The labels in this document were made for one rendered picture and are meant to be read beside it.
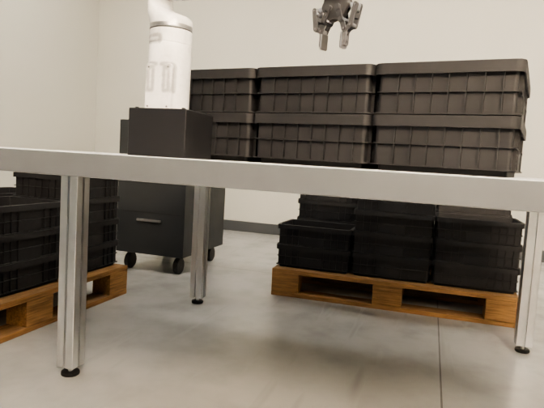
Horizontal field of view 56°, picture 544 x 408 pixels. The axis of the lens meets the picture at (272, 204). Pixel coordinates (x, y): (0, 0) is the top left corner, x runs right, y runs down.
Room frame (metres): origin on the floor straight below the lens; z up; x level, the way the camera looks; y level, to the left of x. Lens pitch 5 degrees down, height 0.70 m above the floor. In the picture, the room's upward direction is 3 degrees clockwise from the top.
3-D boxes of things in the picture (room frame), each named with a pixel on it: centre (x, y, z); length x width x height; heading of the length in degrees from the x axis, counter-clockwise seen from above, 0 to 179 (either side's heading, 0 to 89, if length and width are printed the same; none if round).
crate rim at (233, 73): (1.52, 0.10, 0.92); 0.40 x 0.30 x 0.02; 153
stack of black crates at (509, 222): (2.58, -1.04, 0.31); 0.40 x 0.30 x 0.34; 73
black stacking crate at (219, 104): (1.52, 0.10, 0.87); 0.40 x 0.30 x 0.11; 153
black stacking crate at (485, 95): (1.25, -0.43, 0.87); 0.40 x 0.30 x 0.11; 153
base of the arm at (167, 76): (1.14, 0.24, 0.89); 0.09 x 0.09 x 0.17; 72
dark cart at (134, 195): (3.29, 0.63, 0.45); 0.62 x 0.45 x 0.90; 163
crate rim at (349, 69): (1.39, -0.16, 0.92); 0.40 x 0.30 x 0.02; 153
